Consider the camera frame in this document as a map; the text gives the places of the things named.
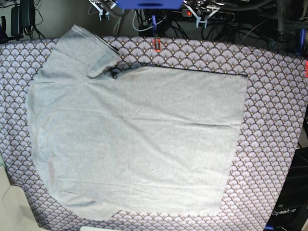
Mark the grey metal frame post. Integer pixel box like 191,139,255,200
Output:
276,0,285,34

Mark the red clamp at table right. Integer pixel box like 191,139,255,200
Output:
305,60,308,78

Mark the black OpenArm computer box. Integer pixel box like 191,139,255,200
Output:
264,148,308,231

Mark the blue vertical post centre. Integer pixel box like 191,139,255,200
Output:
152,15,157,37

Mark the blue post right edge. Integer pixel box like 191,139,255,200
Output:
295,29,306,55

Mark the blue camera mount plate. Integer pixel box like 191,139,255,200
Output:
116,0,183,9

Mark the red clamp at table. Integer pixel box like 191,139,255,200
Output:
153,38,161,52
305,60,308,78

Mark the black power strip red switch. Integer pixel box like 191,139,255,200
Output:
180,9,235,21

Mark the fan-patterned table cloth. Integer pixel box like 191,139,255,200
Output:
0,37,308,231

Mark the light grey T-shirt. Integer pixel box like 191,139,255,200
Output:
26,26,248,220

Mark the white camera bracket image left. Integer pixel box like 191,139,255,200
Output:
88,0,110,21

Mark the black power adapter left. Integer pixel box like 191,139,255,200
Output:
11,0,35,37

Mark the red clamp at table back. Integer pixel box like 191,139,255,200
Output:
153,38,161,52

